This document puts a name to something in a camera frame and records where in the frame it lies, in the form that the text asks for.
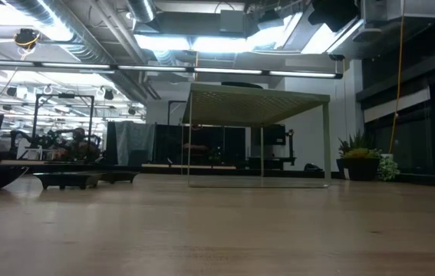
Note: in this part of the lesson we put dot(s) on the dark background desk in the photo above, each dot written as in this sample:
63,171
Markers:
271,161

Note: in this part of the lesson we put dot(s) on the potted succulent plant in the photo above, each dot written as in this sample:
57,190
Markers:
359,168

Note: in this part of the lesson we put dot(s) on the black ceiling spotlight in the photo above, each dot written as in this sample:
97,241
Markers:
132,111
109,94

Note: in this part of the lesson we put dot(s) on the grey hanging cloth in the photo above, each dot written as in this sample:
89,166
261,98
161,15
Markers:
132,140

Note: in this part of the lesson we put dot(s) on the person's hand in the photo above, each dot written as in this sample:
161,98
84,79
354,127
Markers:
195,147

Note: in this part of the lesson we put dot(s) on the grey ceiling box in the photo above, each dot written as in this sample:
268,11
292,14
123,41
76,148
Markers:
232,21

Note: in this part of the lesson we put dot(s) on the long tube light bar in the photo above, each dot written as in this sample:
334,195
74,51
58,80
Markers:
221,71

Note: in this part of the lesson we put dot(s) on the black background robot arm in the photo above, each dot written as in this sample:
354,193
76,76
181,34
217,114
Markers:
48,138

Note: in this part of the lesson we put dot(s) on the green perforated metal shelf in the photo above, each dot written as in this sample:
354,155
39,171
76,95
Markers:
255,109

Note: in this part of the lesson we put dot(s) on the black rig frame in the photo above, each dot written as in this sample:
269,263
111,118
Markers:
65,96

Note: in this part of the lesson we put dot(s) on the silver spiral ceiling duct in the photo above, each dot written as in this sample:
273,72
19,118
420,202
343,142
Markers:
86,38

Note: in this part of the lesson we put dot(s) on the person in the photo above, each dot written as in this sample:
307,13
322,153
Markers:
81,145

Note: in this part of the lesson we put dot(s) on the black monitor on arm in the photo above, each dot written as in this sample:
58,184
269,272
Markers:
274,134

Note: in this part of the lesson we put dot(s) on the bright ceiling light panel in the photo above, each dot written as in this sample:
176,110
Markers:
209,44

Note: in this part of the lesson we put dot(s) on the short silver round duct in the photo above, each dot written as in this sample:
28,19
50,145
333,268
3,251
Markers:
142,9

